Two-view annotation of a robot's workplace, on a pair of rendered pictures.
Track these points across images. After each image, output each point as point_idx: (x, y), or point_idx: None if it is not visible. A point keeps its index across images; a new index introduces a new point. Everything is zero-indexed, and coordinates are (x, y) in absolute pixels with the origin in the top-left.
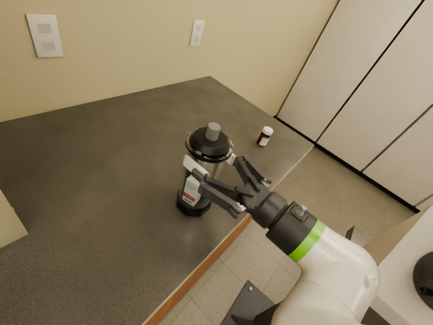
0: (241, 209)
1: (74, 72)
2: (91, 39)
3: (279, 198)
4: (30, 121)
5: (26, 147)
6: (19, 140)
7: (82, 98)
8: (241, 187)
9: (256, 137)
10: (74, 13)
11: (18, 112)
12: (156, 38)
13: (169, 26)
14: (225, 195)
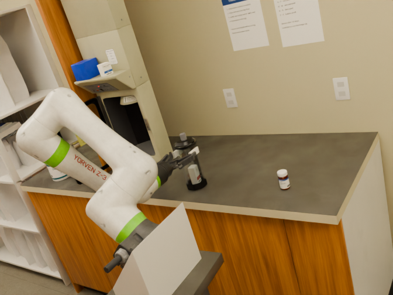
0: (157, 163)
1: (244, 116)
2: (251, 98)
3: (161, 163)
4: (218, 137)
5: (201, 146)
6: (204, 143)
7: (250, 132)
8: (170, 160)
9: (293, 183)
10: (241, 86)
11: (221, 133)
12: (296, 95)
13: (306, 86)
14: (162, 159)
